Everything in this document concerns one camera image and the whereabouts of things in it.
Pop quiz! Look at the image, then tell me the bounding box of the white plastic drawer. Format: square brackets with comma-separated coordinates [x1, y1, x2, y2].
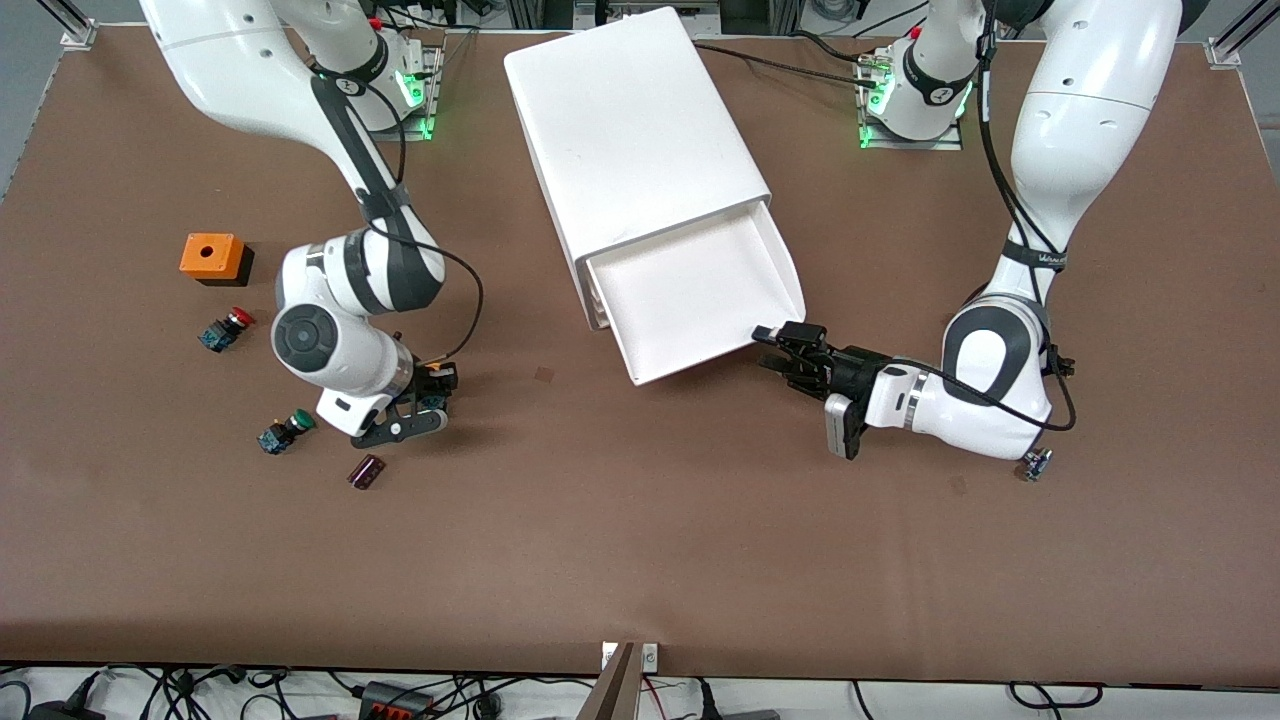
[583, 200, 807, 387]

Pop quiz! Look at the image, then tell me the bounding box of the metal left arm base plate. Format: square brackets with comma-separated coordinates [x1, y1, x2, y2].
[857, 50, 966, 151]

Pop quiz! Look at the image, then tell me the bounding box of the red mushroom push button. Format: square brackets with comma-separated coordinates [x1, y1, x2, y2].
[197, 307, 256, 353]

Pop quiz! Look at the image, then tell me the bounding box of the black cable behind cabinet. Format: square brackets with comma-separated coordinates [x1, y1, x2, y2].
[693, 30, 886, 91]

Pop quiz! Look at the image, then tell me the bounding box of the aluminium frame profile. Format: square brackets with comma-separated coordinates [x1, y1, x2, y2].
[38, 0, 99, 49]
[1207, 0, 1280, 67]

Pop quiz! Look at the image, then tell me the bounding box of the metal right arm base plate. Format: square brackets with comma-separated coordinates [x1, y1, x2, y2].
[395, 40, 443, 141]

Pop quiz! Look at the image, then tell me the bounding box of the white drawer cabinet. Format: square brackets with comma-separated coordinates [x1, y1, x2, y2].
[503, 5, 773, 331]

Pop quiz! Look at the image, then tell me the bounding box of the orange button enclosure box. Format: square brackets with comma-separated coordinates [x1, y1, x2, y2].
[179, 233, 255, 288]

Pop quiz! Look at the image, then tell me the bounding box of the black power strip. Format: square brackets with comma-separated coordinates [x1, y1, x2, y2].
[358, 681, 437, 720]

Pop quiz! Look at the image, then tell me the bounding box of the green mushroom push button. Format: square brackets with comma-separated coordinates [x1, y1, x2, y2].
[257, 408, 317, 456]

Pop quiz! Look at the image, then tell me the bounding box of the grey angled beam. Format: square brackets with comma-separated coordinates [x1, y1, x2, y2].
[577, 641, 642, 720]

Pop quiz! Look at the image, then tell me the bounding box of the black looped floor cable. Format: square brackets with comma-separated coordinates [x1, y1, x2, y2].
[1008, 682, 1105, 710]

